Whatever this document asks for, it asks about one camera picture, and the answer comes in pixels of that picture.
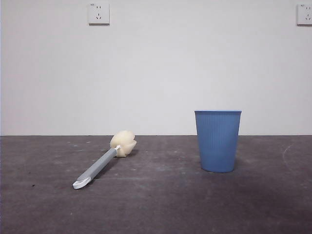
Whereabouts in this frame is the blue ribbed plastic cup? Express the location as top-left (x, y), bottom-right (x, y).
top-left (194, 110), bottom-right (242, 173)

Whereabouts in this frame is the cup brush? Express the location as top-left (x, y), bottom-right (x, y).
top-left (72, 130), bottom-right (137, 190)

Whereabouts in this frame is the white wall socket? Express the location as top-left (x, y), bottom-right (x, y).
top-left (88, 2), bottom-right (110, 25)
top-left (296, 3), bottom-right (312, 26)

